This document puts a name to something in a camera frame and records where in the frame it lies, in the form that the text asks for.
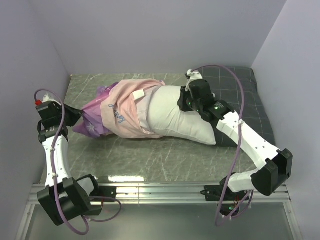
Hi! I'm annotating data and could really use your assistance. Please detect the white pillow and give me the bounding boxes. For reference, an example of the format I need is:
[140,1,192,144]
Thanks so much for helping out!
[132,85,217,146]

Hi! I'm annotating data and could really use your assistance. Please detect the pink purple Elsa pillowcase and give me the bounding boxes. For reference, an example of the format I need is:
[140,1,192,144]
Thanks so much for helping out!
[72,79,166,139]

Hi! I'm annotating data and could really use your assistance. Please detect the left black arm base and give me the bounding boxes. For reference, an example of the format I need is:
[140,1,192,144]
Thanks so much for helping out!
[84,185,118,218]

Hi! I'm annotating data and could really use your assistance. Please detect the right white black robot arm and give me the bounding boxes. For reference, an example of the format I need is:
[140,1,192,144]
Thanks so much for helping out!
[177,79,293,200]

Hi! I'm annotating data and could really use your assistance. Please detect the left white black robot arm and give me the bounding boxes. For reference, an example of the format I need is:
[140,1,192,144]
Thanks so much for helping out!
[35,100,101,226]

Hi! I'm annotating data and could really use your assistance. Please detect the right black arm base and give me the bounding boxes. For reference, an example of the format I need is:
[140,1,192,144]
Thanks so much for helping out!
[200,185,249,216]

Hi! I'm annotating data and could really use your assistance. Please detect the dark grey checked pillow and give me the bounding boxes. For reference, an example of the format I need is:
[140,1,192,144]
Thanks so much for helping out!
[199,66,276,145]

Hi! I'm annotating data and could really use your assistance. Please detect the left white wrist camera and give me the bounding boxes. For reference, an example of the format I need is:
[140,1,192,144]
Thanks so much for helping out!
[35,93,56,106]

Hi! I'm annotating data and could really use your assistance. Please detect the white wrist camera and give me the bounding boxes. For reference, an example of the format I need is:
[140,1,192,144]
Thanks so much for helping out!
[35,93,56,106]
[185,69,203,92]

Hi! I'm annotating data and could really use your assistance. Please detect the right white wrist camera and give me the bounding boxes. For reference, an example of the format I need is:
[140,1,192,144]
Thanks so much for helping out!
[185,69,203,92]

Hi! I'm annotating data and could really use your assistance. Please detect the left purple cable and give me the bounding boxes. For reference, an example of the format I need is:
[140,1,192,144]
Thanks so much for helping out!
[33,89,123,235]

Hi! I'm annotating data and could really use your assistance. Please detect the purple cable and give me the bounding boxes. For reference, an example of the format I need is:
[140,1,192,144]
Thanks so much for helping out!
[33,89,123,235]
[188,65,254,227]

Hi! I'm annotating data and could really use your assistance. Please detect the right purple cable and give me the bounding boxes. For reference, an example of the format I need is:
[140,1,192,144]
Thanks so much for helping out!
[188,65,254,227]

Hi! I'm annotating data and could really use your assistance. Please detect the aluminium mounting rail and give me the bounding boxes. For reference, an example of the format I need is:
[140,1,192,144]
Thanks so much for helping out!
[14,183,293,240]

